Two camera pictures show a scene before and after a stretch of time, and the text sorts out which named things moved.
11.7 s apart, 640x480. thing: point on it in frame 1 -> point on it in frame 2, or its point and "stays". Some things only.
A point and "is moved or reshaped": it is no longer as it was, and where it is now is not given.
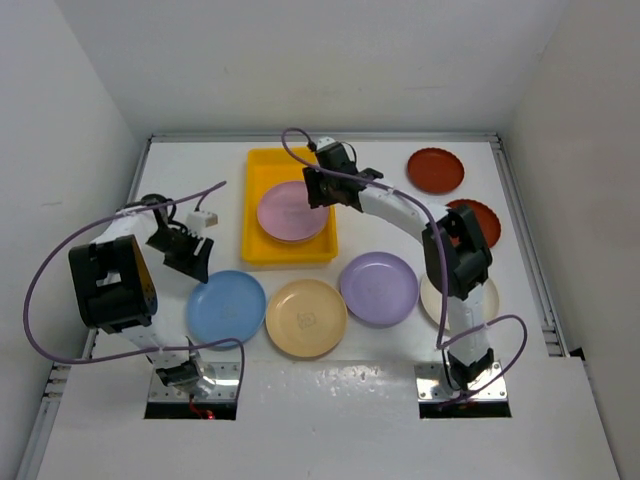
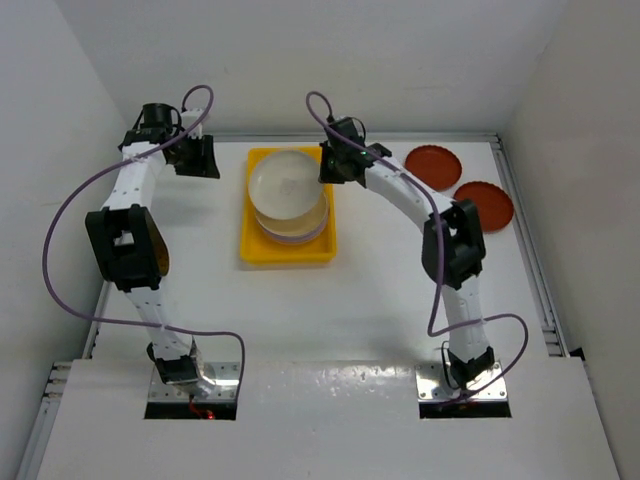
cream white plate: (432, 301) -> (285, 185)
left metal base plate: (225, 379) stays
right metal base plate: (432, 384) stays
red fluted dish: (435, 170) stays
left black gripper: (195, 266) -> (204, 165)
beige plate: (306, 317) -> (298, 224)
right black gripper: (318, 198) -> (327, 174)
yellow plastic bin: (267, 166) stays
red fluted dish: (487, 221) is moved or reshaped
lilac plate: (379, 288) -> (295, 239)
